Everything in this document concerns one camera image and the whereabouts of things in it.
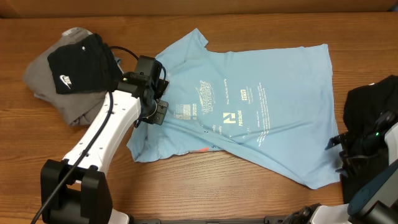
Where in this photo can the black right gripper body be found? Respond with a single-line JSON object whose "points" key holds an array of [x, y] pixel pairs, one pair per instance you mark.
{"points": [[358, 153]]}

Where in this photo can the folded grey garment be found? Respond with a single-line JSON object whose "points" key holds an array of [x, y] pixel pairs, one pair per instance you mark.
{"points": [[77, 109]]}

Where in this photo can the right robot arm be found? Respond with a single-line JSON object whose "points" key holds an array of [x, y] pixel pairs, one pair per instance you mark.
{"points": [[376, 201]]}

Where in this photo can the black t-shirt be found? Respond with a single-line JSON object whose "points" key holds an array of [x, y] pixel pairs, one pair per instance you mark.
{"points": [[369, 109]]}

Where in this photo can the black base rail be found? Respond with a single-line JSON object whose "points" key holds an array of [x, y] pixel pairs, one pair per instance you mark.
{"points": [[265, 220]]}

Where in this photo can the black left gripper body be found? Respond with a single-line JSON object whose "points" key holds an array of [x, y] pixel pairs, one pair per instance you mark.
{"points": [[157, 113]]}

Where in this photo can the folded black Nike garment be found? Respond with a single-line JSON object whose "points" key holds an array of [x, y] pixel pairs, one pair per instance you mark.
{"points": [[87, 66]]}

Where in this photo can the light blue printed t-shirt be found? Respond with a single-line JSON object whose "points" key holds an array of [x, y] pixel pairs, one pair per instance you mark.
{"points": [[274, 108]]}

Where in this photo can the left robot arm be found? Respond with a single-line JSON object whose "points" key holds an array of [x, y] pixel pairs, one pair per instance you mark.
{"points": [[75, 189]]}

